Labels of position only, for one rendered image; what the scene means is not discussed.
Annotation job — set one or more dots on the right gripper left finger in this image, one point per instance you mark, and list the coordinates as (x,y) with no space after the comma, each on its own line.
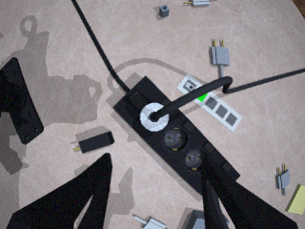
(60,208)

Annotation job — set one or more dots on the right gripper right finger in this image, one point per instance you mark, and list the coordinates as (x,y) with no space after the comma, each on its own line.
(246,210)

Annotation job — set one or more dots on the black power strip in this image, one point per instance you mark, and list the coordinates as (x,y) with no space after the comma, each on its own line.
(180,151)

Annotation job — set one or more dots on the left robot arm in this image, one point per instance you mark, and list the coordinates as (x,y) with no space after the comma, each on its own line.
(16,100)

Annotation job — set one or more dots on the pale yellow square pad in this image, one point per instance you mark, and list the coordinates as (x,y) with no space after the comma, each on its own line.
(297,203)

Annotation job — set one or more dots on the white plug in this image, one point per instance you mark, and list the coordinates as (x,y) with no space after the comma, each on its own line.
(198,3)
(152,223)

